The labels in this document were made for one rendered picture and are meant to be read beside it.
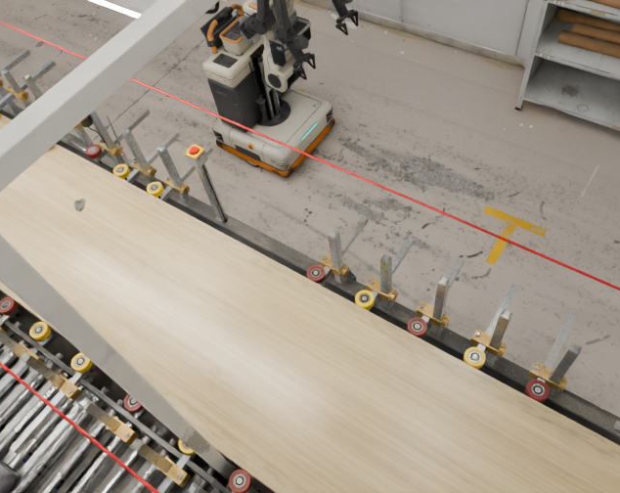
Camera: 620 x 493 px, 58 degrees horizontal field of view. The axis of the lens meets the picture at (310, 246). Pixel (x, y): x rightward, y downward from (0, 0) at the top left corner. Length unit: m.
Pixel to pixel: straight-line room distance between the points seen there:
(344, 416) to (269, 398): 0.30
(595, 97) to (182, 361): 3.33
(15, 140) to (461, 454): 1.76
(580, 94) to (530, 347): 1.94
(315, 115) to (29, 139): 3.18
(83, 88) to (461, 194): 3.16
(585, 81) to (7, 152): 4.10
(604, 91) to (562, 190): 0.86
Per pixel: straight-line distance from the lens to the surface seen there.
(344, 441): 2.19
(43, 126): 0.98
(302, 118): 4.02
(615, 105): 4.48
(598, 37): 4.27
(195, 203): 3.12
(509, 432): 2.25
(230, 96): 3.78
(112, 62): 1.03
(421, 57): 4.89
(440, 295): 2.25
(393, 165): 4.04
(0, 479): 2.66
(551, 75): 4.60
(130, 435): 2.48
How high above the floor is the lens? 3.02
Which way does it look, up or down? 56 degrees down
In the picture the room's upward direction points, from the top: 12 degrees counter-clockwise
